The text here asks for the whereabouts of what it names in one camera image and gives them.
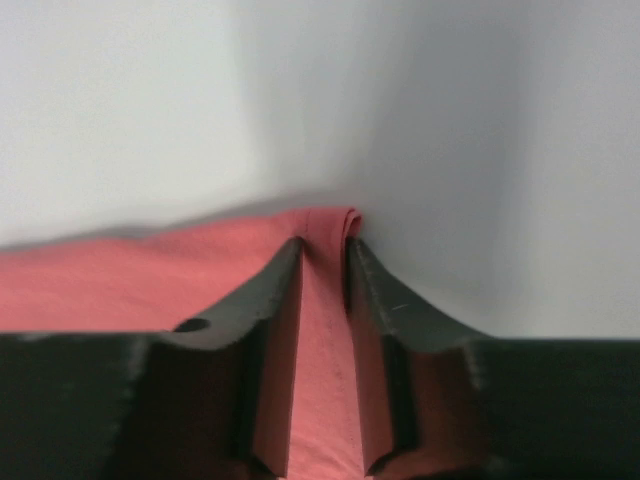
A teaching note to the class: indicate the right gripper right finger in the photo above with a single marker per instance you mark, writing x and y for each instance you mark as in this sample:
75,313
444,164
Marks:
439,399

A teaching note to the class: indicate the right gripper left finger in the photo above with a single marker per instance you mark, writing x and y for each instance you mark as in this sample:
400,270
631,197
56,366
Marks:
211,399

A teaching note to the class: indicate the salmon pink t shirt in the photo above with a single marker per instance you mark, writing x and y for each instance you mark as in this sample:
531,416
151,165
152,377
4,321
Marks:
158,282

